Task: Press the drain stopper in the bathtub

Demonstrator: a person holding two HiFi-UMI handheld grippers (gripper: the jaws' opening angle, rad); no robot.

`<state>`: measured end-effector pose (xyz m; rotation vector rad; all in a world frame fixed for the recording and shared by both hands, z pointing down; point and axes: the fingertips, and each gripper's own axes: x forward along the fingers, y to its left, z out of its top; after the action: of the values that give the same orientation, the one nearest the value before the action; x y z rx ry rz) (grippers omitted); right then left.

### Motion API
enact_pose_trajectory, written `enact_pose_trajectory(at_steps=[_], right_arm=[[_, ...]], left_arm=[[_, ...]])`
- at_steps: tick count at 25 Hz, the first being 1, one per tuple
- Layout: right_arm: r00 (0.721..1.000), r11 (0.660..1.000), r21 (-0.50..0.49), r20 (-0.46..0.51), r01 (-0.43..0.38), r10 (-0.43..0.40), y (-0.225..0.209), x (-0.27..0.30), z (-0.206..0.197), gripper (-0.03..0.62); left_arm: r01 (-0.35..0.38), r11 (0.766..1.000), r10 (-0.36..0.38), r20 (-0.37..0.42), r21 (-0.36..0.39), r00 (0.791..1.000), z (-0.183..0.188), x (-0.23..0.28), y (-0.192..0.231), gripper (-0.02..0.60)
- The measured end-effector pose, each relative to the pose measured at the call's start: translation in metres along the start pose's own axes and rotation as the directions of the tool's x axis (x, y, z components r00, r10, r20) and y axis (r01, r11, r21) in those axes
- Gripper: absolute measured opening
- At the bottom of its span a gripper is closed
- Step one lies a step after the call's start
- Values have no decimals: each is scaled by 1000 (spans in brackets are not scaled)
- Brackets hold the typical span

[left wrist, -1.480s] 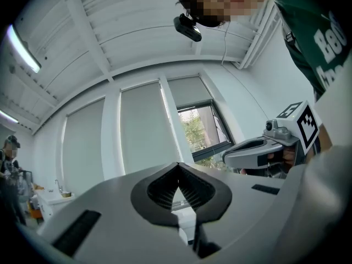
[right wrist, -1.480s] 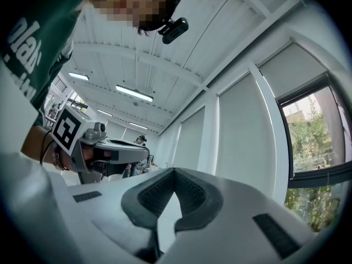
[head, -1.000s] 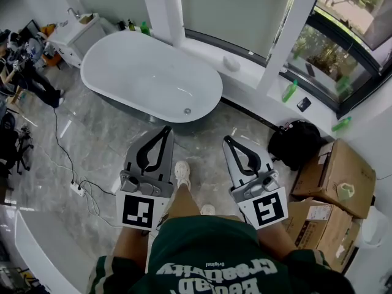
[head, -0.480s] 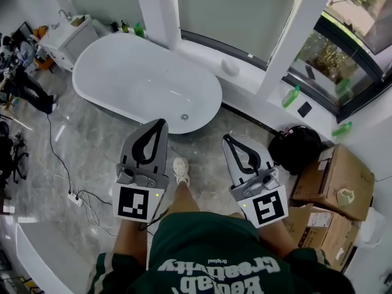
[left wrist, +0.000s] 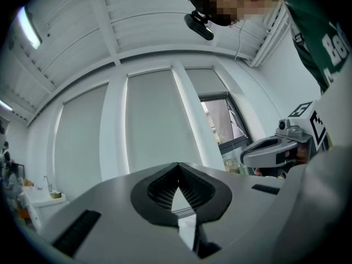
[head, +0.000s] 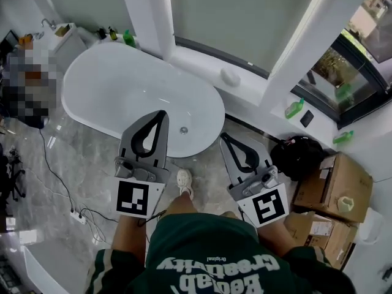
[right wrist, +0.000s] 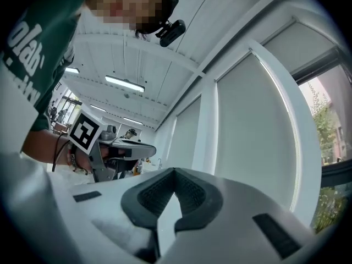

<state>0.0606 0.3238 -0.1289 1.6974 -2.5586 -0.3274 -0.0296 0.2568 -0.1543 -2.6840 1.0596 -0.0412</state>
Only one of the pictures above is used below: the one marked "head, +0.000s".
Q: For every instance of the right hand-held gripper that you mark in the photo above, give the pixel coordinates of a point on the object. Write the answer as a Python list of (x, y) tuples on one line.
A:
[(271, 207)]

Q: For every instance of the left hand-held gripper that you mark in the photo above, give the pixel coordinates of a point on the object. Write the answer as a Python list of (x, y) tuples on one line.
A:
[(132, 196)]

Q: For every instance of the chrome drain stopper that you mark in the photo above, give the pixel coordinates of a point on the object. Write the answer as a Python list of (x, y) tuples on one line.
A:
[(183, 130)]

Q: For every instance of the white bathtub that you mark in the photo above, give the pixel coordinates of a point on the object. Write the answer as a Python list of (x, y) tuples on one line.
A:
[(122, 84)]

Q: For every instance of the person's left forearm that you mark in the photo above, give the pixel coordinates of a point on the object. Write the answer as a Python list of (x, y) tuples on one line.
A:
[(130, 233)]

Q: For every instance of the person's right forearm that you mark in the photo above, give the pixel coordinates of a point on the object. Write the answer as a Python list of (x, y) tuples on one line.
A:
[(272, 239)]

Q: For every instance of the black bag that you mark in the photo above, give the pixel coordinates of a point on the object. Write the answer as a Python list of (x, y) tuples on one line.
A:
[(295, 157)]

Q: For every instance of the person's white shoe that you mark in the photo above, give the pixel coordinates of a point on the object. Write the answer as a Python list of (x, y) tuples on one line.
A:
[(185, 179)]

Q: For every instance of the person's right leg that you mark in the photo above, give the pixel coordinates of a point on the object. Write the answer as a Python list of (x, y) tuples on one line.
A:
[(230, 214)]

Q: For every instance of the person's leg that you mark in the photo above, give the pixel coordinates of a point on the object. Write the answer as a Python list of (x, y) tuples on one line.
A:
[(230, 214), (182, 204)]

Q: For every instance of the green plastic bottle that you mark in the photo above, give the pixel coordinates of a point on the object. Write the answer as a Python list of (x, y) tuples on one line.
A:
[(294, 108), (343, 137), (130, 38)]

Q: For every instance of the person's left leg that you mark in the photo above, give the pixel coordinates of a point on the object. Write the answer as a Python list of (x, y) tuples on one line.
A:
[(182, 204)]

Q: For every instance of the black flat phone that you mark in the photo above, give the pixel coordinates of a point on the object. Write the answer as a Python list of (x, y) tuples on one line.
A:
[(307, 118)]

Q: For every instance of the large cardboard box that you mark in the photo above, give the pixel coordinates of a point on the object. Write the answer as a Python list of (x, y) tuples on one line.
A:
[(335, 185)]

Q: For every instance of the white power strip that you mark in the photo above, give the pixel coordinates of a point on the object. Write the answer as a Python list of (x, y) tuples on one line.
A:
[(78, 217)]

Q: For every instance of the person's green printed shirt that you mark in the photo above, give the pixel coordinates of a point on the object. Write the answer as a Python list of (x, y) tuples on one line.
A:
[(214, 256)]

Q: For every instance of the dark pump bottle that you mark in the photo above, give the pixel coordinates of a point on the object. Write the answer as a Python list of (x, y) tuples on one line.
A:
[(113, 33)]

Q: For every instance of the small black bottle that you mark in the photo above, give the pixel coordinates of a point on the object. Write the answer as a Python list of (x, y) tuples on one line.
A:
[(101, 33)]

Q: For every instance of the cream tape roll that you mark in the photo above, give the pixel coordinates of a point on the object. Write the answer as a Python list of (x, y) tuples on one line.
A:
[(346, 204)]

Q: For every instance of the labelled cardboard box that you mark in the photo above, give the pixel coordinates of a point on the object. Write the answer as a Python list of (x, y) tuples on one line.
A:
[(326, 237)]

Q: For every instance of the white sink cabinet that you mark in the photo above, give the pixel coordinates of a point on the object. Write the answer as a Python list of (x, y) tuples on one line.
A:
[(65, 43)]

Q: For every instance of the yellow small box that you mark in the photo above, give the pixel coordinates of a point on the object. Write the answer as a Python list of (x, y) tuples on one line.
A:
[(62, 29)]

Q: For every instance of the chrome faucet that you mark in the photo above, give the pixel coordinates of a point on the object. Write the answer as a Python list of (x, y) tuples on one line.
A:
[(49, 23)]

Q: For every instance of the white curved fixture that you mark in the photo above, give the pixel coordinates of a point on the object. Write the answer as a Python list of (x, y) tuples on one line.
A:
[(46, 265)]

